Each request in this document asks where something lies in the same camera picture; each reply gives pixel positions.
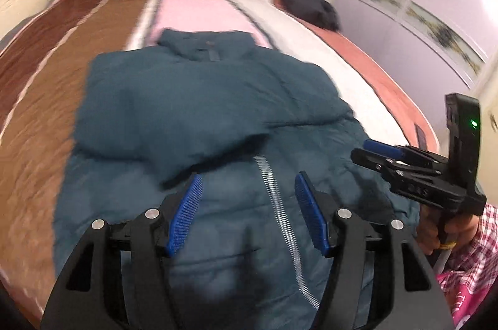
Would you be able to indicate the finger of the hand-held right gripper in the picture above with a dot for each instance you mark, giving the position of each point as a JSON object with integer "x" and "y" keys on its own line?
{"x": 369, "y": 158}
{"x": 379, "y": 147}

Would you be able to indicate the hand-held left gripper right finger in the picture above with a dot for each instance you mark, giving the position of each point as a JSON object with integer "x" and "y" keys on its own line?
{"x": 309, "y": 213}

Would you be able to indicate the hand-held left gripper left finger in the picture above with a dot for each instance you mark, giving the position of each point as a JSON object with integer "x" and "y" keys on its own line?
{"x": 186, "y": 213}

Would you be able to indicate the teal puffer jacket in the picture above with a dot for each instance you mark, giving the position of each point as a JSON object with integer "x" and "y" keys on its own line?
{"x": 194, "y": 112}

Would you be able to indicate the person's right hand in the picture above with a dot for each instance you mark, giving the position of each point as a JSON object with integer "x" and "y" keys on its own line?
{"x": 428, "y": 232}

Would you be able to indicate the person's pink clothing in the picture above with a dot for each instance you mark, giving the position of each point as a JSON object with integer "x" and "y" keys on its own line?
{"x": 463, "y": 299}

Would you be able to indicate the striped pink brown blanket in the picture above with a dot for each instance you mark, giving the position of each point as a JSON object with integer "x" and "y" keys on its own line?
{"x": 42, "y": 88}

